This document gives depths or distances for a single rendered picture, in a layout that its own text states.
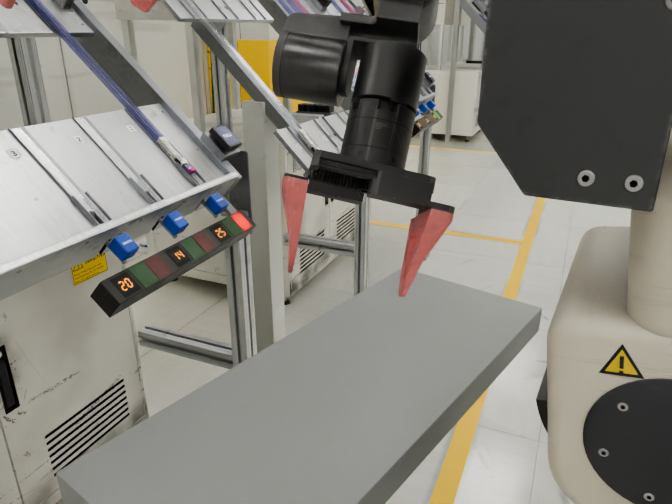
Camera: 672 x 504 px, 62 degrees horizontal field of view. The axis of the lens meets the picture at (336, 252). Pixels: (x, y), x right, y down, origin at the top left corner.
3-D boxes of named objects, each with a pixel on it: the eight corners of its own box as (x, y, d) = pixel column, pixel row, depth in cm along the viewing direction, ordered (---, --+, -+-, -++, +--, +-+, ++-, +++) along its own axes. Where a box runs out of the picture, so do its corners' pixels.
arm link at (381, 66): (431, 33, 45) (427, 64, 51) (348, 21, 46) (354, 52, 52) (414, 114, 45) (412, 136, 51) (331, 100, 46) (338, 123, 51)
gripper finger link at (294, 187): (264, 268, 50) (287, 166, 50) (342, 284, 50) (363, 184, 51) (262, 265, 43) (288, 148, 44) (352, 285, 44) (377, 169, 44)
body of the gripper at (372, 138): (305, 184, 50) (322, 106, 51) (413, 209, 51) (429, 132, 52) (309, 170, 44) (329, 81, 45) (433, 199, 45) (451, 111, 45)
